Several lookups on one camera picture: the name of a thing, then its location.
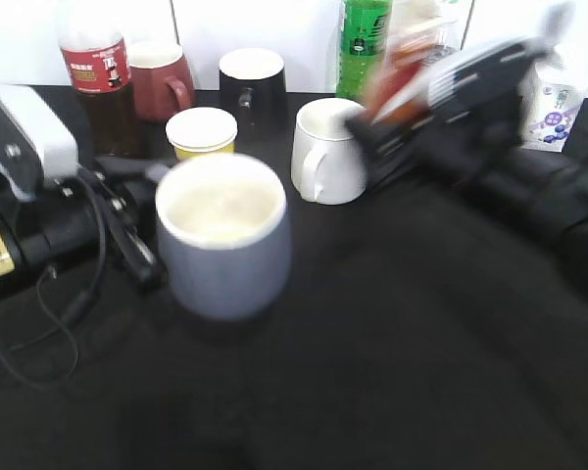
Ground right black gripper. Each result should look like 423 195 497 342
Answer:
345 37 549 189

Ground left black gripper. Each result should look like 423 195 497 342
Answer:
77 157 165 293

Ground brown nescafe coffee bottle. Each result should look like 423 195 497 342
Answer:
363 1 448 121

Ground grey ceramic mug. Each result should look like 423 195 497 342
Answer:
155 153 292 321

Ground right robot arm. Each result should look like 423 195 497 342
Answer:
345 38 588 297

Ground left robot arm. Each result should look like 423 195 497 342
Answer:
0 157 168 300

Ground maroon ceramic mug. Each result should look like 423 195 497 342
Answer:
127 40 195 122

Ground green sprite bottle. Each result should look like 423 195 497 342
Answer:
335 0 393 101

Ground white ceramic mug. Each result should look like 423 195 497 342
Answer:
290 98 367 206

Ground black ceramic mug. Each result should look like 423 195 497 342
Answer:
219 48 288 143

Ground clear water bottle green label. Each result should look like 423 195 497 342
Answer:
435 1 462 56

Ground white blueberry milk carton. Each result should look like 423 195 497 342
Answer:
520 45 588 153

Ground yellow plastic cup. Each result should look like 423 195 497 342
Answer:
166 107 238 161

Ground dark tea bottle red label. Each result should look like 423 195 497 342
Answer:
58 1 144 159

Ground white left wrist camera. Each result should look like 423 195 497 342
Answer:
0 84 78 202

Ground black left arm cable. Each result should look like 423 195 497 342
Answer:
0 165 109 391

